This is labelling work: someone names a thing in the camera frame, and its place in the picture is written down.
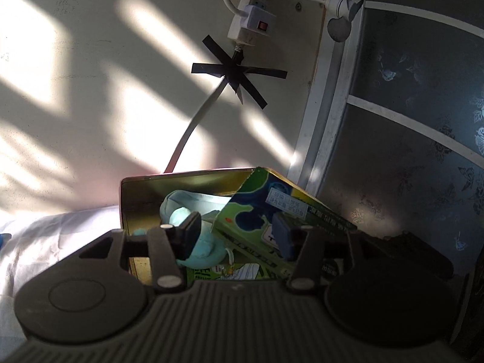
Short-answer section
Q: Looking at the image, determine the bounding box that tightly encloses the teal plush toy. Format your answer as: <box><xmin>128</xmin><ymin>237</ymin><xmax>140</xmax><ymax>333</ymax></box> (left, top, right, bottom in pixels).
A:
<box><xmin>132</xmin><ymin>189</ymin><xmax>232</xmax><ymax>269</ymax></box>

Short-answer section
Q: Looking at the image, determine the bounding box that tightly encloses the green white toothpaste box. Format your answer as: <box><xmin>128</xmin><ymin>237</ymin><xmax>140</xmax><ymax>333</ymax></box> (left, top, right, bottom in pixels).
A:
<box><xmin>212</xmin><ymin>167</ymin><xmax>357</xmax><ymax>278</ymax></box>

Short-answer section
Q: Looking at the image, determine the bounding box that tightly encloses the green shoe wipes packet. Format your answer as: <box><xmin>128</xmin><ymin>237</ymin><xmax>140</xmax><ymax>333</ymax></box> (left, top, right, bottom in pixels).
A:
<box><xmin>186</xmin><ymin>263</ymin><xmax>268</xmax><ymax>281</ymax></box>

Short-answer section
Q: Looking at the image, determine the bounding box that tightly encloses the black tape cross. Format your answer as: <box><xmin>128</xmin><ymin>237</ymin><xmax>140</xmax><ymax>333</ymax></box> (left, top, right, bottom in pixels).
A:
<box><xmin>191</xmin><ymin>35</ymin><xmax>288</xmax><ymax>109</ymax></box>

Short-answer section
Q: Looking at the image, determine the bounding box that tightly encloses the small white usb fan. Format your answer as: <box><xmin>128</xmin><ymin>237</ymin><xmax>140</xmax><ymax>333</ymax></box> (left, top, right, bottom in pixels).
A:
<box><xmin>307</xmin><ymin>0</ymin><xmax>364</xmax><ymax>43</ymax></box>

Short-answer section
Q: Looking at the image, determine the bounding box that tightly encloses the white power strip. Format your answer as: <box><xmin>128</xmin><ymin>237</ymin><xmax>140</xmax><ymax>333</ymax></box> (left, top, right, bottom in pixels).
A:
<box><xmin>223</xmin><ymin>0</ymin><xmax>276</xmax><ymax>46</ymax></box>

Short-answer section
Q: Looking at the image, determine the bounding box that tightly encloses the white flat power cable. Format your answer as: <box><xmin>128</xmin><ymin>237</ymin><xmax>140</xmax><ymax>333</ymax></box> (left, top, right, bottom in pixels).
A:
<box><xmin>162</xmin><ymin>43</ymin><xmax>247</xmax><ymax>175</ymax></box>

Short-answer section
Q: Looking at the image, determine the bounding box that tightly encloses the white window frame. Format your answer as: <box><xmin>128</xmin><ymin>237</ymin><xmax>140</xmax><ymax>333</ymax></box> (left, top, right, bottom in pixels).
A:
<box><xmin>288</xmin><ymin>0</ymin><xmax>483</xmax><ymax>194</ymax></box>

